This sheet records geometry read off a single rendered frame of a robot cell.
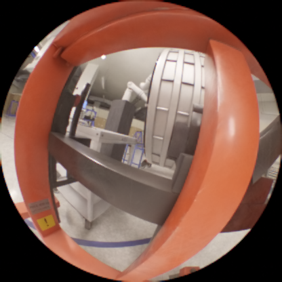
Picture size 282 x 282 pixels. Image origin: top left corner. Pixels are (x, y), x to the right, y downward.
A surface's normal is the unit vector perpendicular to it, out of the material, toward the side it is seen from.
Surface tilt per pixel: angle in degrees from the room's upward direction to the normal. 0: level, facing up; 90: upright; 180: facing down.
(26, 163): 90
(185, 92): 104
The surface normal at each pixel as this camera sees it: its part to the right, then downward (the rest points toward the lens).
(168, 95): -0.37, 0.22
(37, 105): 0.92, 0.26
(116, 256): 0.26, -0.96
